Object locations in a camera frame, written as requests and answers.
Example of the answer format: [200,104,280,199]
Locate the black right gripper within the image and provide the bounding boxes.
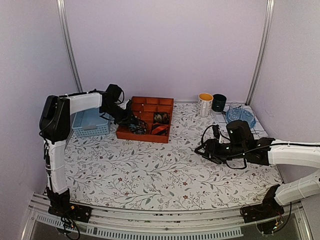
[195,138,247,165]

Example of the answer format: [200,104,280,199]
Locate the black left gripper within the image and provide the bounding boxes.
[102,102,140,126]

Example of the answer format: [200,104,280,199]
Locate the dark floral necktie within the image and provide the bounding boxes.
[127,119,148,135]

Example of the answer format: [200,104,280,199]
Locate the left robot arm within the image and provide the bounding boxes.
[39,84,138,217]

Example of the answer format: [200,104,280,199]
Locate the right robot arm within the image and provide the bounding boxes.
[194,120,320,218]

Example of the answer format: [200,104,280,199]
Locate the light blue plastic basket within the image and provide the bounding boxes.
[71,108,110,138]

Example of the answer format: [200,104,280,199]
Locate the orange wooden divider tray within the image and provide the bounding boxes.
[116,96,174,144]

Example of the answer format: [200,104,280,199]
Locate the white checked dish towel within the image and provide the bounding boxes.
[211,111,268,139]

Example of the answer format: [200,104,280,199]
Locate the white mug yellow inside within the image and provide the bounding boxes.
[198,93,214,118]

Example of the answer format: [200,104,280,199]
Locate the blue glass tray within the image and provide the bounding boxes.
[226,104,257,129]

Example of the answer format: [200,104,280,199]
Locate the rolled orange striped tie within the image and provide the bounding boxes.
[151,123,169,136]

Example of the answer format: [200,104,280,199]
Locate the dark green mug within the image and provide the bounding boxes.
[212,93,227,112]

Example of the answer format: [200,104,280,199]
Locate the rolled olive patterned tie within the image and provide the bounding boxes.
[153,112,170,125]

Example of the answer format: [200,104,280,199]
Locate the clear drinking glass left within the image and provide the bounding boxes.
[227,102,242,122]

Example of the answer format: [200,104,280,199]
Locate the clear drinking glass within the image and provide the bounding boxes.
[240,105,255,126]
[227,102,242,122]

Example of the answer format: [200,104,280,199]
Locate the clear drinking glass right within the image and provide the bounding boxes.
[240,105,255,126]

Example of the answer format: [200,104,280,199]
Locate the floral patterned tablecloth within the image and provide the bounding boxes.
[64,103,282,211]

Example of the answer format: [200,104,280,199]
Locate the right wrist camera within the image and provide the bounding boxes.
[212,124,225,144]

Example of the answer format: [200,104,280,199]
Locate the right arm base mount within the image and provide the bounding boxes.
[240,184,285,223]

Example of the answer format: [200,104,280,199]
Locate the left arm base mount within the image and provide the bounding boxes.
[46,187,92,223]

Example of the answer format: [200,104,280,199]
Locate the left aluminium frame post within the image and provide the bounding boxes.
[56,0,83,92]

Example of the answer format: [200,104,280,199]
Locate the aluminium frame post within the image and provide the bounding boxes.
[245,0,275,106]
[56,0,83,92]

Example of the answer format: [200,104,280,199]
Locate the aluminium front rail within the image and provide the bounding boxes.
[22,201,313,240]

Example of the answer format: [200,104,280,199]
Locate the right aluminium frame post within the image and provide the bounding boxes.
[245,0,275,106]

